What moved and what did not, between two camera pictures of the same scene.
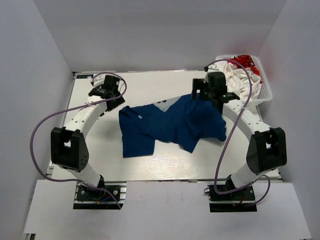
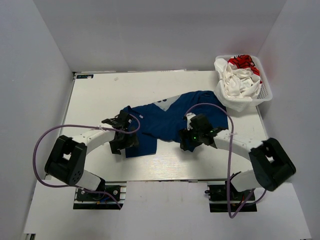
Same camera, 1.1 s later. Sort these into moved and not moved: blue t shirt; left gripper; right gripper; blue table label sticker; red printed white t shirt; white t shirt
Moved: right gripper; left gripper
Not moved: white t shirt; red printed white t shirt; blue t shirt; blue table label sticker
